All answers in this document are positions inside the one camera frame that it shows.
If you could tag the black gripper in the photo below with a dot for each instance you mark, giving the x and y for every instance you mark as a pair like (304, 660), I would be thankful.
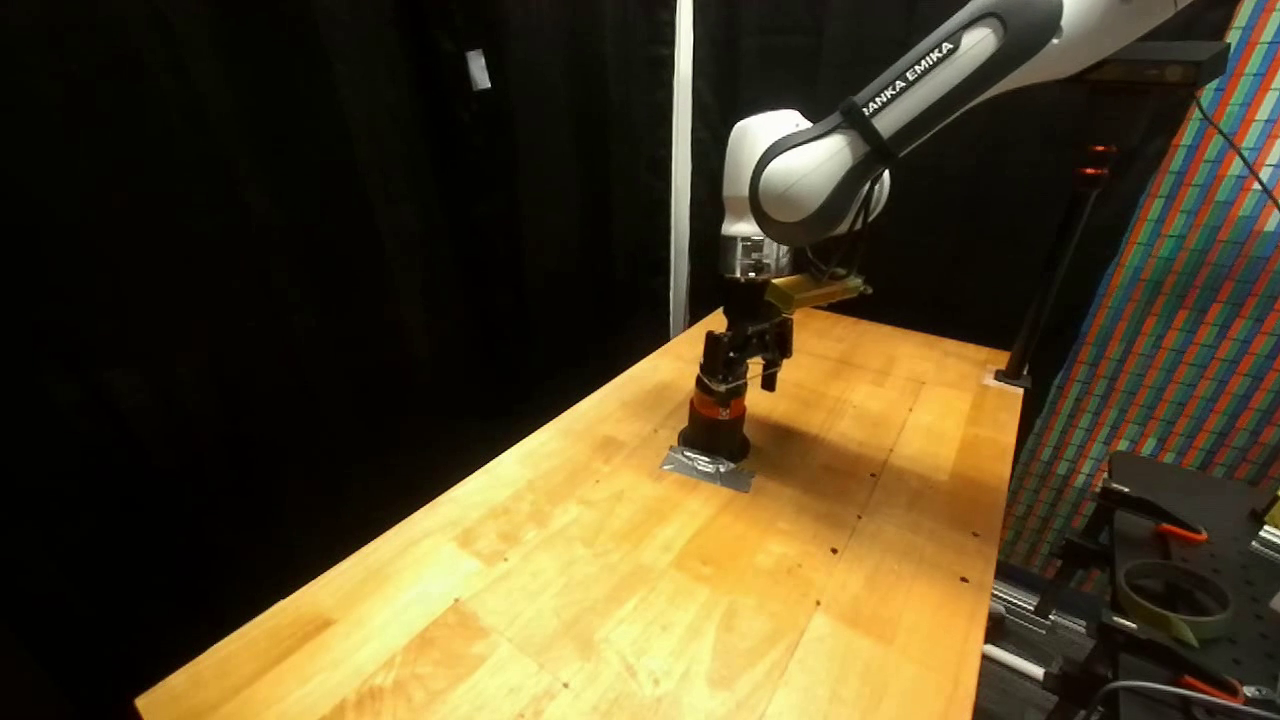
(759, 317)

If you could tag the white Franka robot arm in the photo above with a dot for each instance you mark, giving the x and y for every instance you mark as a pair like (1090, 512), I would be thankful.
(813, 174)

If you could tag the dark jar with lid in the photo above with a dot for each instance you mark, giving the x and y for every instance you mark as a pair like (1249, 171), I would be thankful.
(715, 433)

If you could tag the white vertical pole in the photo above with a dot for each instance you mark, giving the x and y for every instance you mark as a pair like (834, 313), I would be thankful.
(683, 163)

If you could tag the small white tag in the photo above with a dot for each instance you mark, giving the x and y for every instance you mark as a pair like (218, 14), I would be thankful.
(476, 71)

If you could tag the colourful patterned panel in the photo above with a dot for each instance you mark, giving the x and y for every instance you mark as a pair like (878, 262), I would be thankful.
(1172, 333)

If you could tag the black perforated plate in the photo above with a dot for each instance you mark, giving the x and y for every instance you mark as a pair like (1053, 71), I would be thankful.
(1200, 485)

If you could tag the long black curtain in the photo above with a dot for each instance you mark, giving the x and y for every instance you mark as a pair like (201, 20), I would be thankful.
(264, 265)

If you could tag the tape roll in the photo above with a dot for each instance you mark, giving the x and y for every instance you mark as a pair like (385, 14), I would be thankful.
(1172, 630)

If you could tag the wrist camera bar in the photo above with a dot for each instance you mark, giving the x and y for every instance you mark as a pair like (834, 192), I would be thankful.
(823, 290)

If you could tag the black camera tripod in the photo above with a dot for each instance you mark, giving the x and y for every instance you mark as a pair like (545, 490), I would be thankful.
(1066, 262)

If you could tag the grey aluminium rail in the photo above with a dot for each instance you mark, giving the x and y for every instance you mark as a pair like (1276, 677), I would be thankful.
(1032, 624)

